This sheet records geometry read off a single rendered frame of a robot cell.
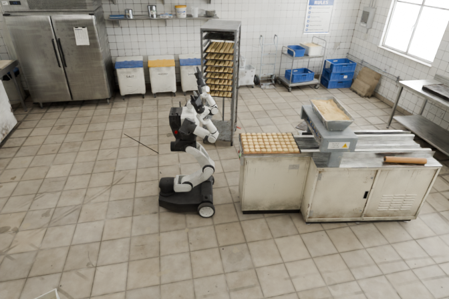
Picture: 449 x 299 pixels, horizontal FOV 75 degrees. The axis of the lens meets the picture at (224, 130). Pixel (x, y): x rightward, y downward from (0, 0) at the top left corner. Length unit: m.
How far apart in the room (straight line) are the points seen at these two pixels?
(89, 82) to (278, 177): 4.21
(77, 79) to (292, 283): 4.99
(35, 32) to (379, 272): 6.00
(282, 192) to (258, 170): 0.43
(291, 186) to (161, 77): 3.90
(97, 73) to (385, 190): 5.04
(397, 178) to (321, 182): 0.78
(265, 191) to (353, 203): 0.94
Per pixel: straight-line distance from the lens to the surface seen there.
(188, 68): 6.23
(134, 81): 6.32
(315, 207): 3.38
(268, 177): 3.19
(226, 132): 4.76
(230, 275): 3.07
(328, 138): 2.84
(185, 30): 6.71
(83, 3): 5.87
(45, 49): 6.16
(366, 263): 3.47
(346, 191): 3.35
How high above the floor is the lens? 2.56
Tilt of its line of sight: 30 degrees down
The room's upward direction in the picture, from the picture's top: 1 degrees clockwise
